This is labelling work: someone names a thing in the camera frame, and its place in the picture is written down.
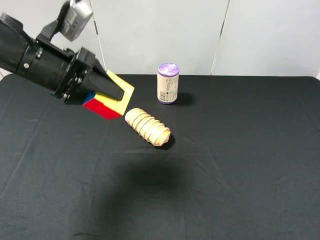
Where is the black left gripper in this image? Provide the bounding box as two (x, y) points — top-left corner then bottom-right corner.
(51, 47), (124, 104)

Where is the colourful puzzle cube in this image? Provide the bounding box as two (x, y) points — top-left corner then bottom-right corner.
(82, 70), (135, 120)

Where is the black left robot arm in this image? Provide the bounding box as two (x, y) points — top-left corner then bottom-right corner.
(0, 13), (124, 105)

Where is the purple-capped cylindrical container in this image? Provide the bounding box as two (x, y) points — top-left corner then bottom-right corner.
(157, 63), (180, 104)

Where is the ridged tan bread loaf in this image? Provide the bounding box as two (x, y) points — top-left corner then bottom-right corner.
(124, 108), (171, 147)

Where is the black tablecloth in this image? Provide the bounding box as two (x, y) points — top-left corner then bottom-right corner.
(0, 75), (320, 240)

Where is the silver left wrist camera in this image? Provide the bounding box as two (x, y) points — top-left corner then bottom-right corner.
(36, 0), (94, 43)

